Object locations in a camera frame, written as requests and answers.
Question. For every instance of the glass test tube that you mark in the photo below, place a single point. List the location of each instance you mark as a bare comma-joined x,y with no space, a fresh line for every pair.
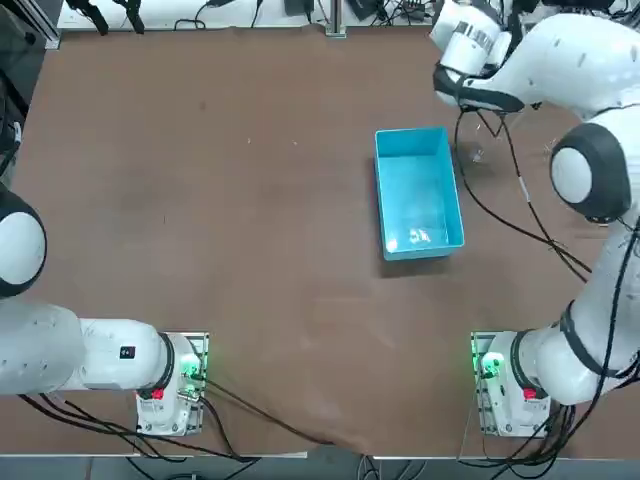
420,235

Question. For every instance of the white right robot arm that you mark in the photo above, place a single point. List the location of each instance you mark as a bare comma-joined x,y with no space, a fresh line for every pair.
575,65

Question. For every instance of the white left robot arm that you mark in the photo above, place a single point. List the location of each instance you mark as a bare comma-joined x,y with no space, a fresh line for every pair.
115,360

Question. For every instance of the blue plastic bin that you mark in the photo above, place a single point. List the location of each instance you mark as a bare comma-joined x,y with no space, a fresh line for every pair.
417,190

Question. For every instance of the black power supply brick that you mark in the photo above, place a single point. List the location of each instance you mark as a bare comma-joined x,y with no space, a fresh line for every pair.
299,6
365,7

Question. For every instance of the small glass beaker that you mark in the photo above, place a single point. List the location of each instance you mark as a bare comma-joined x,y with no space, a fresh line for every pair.
547,147

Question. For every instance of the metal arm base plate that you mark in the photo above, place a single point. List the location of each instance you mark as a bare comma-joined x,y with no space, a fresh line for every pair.
476,345
200,340

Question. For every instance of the aluminium frame post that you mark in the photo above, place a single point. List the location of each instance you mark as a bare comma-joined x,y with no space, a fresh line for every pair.
336,25

